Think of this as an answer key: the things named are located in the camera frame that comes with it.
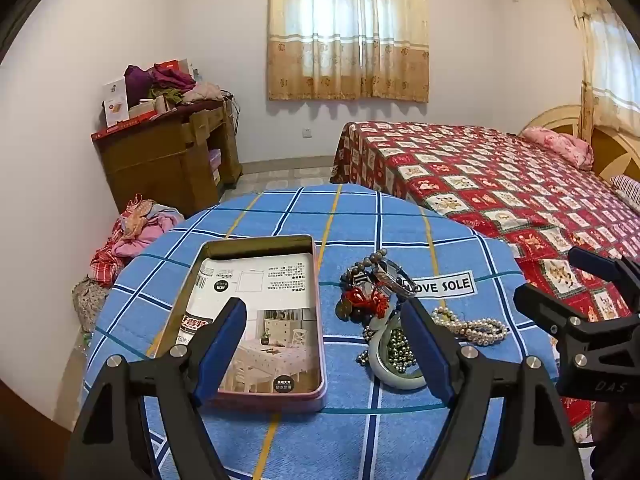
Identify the printed paper sheet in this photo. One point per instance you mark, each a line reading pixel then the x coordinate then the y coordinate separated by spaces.
pixel 285 300

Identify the pale jade bangle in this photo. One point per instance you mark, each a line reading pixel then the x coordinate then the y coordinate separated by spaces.
pixel 382 377

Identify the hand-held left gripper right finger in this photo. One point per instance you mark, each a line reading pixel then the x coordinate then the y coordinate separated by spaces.
pixel 425 355

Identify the white product box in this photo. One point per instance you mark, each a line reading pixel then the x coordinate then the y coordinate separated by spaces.
pixel 116 102

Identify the brown wooden desk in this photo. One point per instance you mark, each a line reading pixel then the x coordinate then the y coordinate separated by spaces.
pixel 160 165

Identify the bed with red patterned bedspread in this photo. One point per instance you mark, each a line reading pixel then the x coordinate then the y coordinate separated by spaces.
pixel 500 185

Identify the thin metal bangle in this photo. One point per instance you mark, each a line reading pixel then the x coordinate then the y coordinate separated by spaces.
pixel 384 271

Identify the pile of pink red clothes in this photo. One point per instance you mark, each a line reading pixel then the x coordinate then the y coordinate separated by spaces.
pixel 135 230

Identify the striped pillow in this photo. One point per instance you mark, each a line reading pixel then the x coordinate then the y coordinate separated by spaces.
pixel 627 189

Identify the pink tin box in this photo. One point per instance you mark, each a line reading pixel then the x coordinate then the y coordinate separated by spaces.
pixel 280 310

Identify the flat red box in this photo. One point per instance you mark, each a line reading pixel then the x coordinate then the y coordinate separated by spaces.
pixel 122 126

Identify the pink floral pillow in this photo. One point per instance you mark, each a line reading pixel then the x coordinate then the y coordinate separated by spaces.
pixel 560 145

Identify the beige patterned window curtain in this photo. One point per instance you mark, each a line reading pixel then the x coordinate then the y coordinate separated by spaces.
pixel 607 60
pixel 350 35

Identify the white wall outlet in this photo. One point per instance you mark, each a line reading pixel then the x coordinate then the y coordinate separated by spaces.
pixel 307 133

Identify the floral patterned cushion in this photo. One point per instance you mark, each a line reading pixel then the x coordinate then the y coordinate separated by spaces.
pixel 89 305

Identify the white cloth label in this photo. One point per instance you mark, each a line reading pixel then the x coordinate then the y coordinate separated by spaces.
pixel 442 286

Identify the wooden headboard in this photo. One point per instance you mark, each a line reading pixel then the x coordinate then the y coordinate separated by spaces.
pixel 610 150

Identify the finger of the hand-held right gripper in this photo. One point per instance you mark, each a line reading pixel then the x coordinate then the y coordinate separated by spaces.
pixel 550 310
pixel 595 262

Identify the pile of clothes on desk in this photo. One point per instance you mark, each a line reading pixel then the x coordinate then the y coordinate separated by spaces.
pixel 170 85

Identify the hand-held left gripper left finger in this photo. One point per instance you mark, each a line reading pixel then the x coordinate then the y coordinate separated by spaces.
pixel 225 345

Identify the blue checked tablecloth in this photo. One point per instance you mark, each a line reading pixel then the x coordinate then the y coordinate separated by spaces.
pixel 350 220

